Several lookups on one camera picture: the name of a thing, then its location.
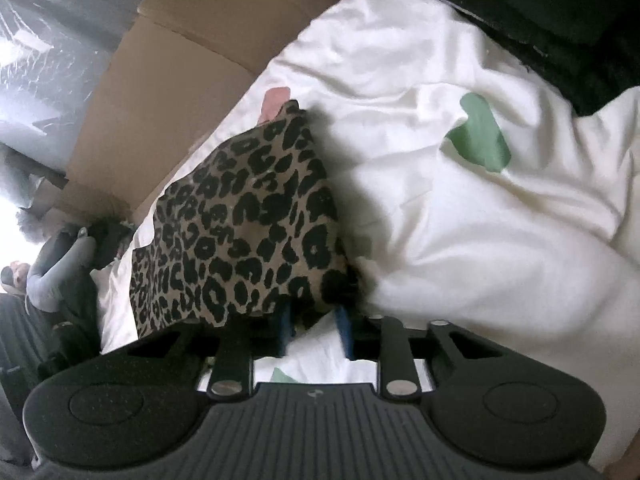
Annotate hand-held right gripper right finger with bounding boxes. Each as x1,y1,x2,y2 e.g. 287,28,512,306
334,305,503,401

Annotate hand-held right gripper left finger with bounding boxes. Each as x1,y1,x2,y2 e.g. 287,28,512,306
127,300,296,401

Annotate leopard print skirt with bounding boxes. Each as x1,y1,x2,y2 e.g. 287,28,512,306
129,100,361,341

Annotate pile of black clothes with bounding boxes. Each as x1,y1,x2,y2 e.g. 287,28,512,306
37,217,136,381

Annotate folded black clothes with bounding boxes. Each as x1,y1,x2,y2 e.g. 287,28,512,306
416,0,640,117

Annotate white bear printed blanket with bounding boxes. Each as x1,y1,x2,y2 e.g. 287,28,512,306
92,0,640,471

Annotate grey neck pillow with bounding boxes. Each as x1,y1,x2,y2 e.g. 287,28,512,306
26,225,98,313

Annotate flattened cardboard sheet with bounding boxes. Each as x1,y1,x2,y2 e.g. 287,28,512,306
47,0,386,236

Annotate small plush bear toy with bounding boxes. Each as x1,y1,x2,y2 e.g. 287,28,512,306
0,260,33,296

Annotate grey plastic-wrapped mattress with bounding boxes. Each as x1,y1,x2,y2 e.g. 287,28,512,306
0,0,156,211

